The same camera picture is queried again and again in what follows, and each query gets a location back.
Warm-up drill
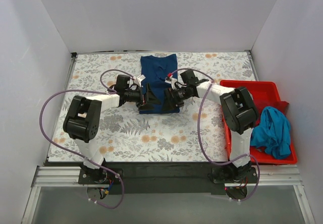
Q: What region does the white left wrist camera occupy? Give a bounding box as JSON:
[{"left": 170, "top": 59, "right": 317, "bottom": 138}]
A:
[{"left": 134, "top": 75, "right": 146, "bottom": 87}]

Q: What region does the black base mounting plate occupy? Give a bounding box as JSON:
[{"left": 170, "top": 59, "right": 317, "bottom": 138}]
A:
[{"left": 78, "top": 162, "right": 257, "bottom": 195}]

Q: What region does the aluminium frame rail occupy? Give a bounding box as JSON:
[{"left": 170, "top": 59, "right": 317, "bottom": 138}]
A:
[{"left": 21, "top": 165, "right": 84, "bottom": 224}]

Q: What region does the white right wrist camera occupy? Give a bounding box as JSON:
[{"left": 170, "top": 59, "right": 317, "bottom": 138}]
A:
[{"left": 165, "top": 73, "right": 178, "bottom": 89}]

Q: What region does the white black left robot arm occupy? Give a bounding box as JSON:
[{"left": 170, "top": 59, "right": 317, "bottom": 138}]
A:
[{"left": 63, "top": 75, "right": 161, "bottom": 184}]

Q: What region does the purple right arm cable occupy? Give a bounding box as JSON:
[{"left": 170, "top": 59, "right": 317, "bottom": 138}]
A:
[{"left": 168, "top": 68, "right": 260, "bottom": 202}]

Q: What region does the navy blue t shirt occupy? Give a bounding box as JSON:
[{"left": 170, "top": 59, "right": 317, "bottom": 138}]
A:
[{"left": 139, "top": 54, "right": 180, "bottom": 115}]

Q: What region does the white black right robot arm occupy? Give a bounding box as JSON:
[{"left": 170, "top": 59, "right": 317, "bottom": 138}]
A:
[{"left": 163, "top": 69, "right": 259, "bottom": 182}]

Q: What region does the red plastic bin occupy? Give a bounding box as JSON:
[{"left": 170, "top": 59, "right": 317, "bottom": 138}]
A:
[{"left": 220, "top": 80, "right": 297, "bottom": 165}]

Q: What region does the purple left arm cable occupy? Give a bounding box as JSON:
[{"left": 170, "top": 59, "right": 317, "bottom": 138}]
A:
[{"left": 40, "top": 69, "right": 142, "bottom": 209}]

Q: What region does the teal blue t shirt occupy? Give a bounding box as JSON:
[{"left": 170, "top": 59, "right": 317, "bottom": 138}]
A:
[{"left": 250, "top": 106, "right": 291, "bottom": 160}]

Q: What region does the red t shirt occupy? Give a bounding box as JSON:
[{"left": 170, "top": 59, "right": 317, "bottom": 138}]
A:
[{"left": 254, "top": 100, "right": 289, "bottom": 116}]

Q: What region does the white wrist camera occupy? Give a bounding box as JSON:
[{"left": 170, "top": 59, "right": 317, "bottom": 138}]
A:
[
  {"left": 165, "top": 73, "right": 178, "bottom": 89},
  {"left": 134, "top": 75, "right": 146, "bottom": 87}
]

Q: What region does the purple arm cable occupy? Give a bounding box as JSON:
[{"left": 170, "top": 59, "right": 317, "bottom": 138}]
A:
[
  {"left": 40, "top": 69, "right": 142, "bottom": 209},
  {"left": 168, "top": 68, "right": 260, "bottom": 202}
]

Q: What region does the floral patterned table mat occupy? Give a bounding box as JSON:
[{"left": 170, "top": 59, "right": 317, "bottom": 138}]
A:
[{"left": 47, "top": 52, "right": 255, "bottom": 162}]

